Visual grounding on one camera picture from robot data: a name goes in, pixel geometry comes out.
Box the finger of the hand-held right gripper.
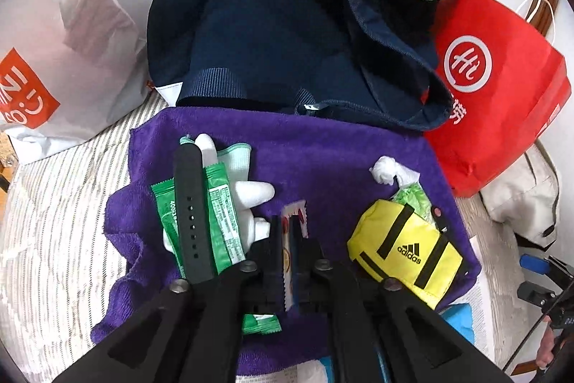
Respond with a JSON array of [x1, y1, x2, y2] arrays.
[[517, 282, 566, 313], [519, 255, 574, 281]]

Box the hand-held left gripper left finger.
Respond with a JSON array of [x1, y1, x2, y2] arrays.
[[54, 216, 285, 383]]

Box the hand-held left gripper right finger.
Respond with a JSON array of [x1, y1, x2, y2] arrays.
[[288, 220, 509, 383]]

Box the yellow pouch black stripes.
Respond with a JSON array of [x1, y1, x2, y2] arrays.
[[347, 199, 464, 311]]

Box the red and white sachet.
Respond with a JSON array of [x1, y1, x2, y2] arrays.
[[279, 200, 311, 312]]

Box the person's right hand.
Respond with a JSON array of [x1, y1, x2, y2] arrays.
[[535, 320, 560, 371]]

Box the green sachet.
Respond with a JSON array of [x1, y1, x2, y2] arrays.
[[150, 164, 246, 276], [242, 313, 281, 335]]

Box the beige cloth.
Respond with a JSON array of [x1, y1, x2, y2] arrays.
[[480, 141, 561, 249]]

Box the blue and white box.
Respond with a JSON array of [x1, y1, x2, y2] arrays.
[[442, 280, 494, 352]]

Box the white glove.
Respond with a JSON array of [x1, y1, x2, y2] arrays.
[[161, 133, 275, 253]]

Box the small green tissue pack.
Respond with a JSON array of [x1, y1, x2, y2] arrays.
[[390, 181, 433, 224]]

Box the crumpled white tissue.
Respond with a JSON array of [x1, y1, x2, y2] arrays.
[[368, 155, 420, 186]]

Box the red paper shopping bag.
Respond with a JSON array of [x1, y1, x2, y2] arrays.
[[422, 0, 572, 199]]

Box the purple towel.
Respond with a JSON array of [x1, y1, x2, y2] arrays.
[[90, 105, 483, 377]]

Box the brown cardboard box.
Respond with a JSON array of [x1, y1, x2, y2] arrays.
[[0, 132, 19, 191]]

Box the white plastic bag orange logo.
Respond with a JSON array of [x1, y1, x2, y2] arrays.
[[0, 0, 151, 162]]

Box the navy blue tote bag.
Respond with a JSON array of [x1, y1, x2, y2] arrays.
[[147, 0, 474, 135]]

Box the black watch strap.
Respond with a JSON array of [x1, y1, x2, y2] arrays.
[[173, 143, 220, 285]]

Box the wooden bed frame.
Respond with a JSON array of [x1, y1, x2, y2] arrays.
[[537, 0, 562, 40]]

